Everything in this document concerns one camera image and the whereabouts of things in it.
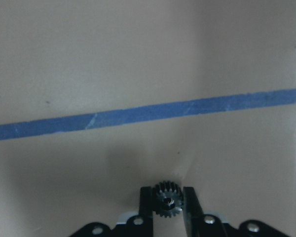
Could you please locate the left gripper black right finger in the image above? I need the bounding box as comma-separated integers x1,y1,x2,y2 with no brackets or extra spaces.
183,187,204,237

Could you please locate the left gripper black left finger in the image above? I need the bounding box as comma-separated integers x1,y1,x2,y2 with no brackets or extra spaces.
139,187,153,237

